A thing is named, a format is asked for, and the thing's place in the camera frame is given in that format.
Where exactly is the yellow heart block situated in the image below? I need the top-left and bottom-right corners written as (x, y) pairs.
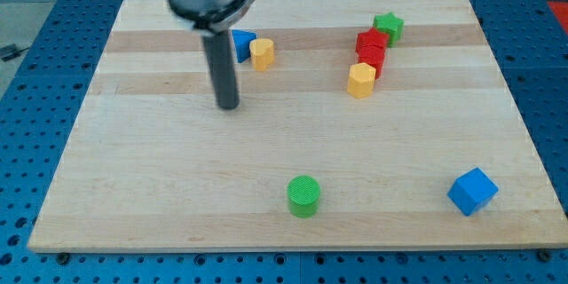
top-left (249, 38), bottom-right (275, 72)

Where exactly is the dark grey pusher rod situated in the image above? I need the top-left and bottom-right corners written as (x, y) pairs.
top-left (202, 30), bottom-right (240, 110)

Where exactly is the green cylinder block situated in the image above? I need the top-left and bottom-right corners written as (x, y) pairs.
top-left (287, 175), bottom-right (320, 218)

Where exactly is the blue triangle block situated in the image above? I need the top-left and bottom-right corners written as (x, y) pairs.
top-left (232, 29), bottom-right (257, 63)

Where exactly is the blue cube block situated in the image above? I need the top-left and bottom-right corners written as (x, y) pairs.
top-left (447, 168), bottom-right (499, 217)

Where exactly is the red block under star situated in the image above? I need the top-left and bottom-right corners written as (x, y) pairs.
top-left (358, 46), bottom-right (386, 79)

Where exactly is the light wooden board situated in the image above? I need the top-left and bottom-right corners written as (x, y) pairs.
top-left (28, 0), bottom-right (567, 253)

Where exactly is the black cable plug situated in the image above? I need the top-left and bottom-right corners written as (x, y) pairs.
top-left (0, 43), bottom-right (28, 62)

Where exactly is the green star block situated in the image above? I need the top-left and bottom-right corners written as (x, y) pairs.
top-left (373, 12), bottom-right (405, 47)

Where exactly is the yellow hexagon block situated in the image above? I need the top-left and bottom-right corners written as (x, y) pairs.
top-left (346, 63), bottom-right (376, 99)

